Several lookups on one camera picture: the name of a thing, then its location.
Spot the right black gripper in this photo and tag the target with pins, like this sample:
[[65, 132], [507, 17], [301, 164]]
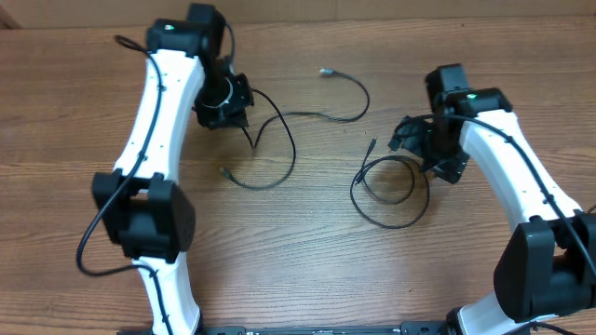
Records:
[[408, 140]]

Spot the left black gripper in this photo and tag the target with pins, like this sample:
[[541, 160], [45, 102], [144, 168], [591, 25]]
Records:
[[226, 118]]

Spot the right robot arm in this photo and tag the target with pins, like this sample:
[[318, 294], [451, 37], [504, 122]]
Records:
[[547, 269]]

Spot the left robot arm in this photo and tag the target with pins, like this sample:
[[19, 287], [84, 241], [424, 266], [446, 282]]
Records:
[[141, 204]]

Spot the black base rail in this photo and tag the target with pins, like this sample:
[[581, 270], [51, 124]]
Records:
[[405, 328]]

